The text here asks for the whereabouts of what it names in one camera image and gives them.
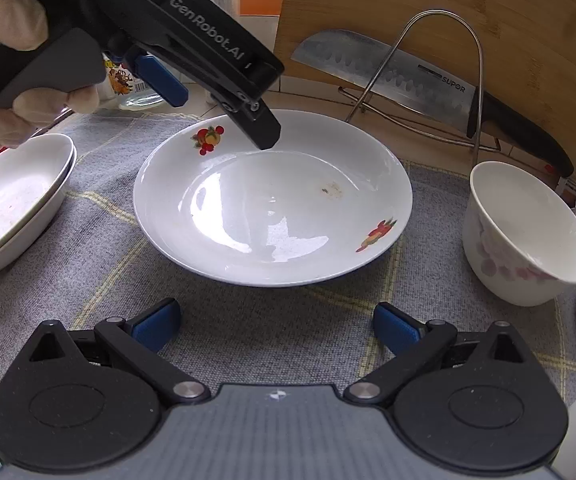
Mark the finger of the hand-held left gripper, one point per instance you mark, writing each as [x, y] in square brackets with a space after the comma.
[162, 80]
[255, 122]

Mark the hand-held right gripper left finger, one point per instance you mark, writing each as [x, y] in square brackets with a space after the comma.
[155, 330]

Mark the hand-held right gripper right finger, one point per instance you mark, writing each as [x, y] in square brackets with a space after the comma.
[395, 332]

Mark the person's left hand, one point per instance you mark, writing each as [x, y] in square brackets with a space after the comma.
[7, 20]

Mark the glass jar yellow green lid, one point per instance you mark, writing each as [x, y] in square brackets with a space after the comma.
[117, 84]

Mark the grey blue checked towel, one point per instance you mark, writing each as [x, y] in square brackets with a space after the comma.
[268, 320]

